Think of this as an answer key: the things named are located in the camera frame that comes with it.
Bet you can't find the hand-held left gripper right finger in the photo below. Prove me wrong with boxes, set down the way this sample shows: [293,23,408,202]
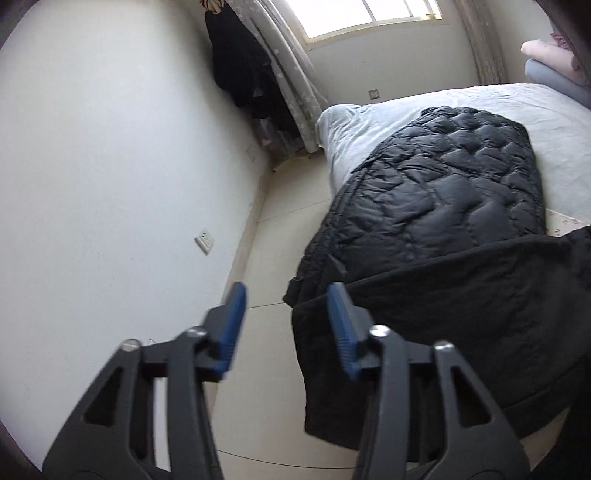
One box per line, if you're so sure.
[327,282,529,480]

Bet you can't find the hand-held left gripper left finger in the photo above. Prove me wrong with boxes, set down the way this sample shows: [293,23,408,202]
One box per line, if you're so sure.
[42,282,247,480]

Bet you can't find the black fleece coat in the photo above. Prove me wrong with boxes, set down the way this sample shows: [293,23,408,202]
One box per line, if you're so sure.
[291,227,591,452]

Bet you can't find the hanging black clothes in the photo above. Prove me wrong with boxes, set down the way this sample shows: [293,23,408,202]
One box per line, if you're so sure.
[203,7,278,120]

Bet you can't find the black quilted down jacket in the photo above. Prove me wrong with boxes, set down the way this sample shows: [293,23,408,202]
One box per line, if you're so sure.
[283,106,548,309]

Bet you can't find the bed with floral sheet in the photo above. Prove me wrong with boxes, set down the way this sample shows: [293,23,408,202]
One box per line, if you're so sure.
[315,83,591,457]

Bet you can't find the grey patterned curtain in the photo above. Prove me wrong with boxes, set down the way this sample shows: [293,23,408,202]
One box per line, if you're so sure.
[457,0,505,86]
[231,0,329,154]

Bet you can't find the window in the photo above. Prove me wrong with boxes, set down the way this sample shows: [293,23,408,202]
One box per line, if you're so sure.
[281,0,445,43]

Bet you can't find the folded pale pink blanket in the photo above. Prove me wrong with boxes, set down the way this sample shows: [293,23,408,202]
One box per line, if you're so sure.
[521,39,583,73]

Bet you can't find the white wall outlet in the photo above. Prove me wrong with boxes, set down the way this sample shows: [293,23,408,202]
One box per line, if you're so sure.
[194,227,216,256]

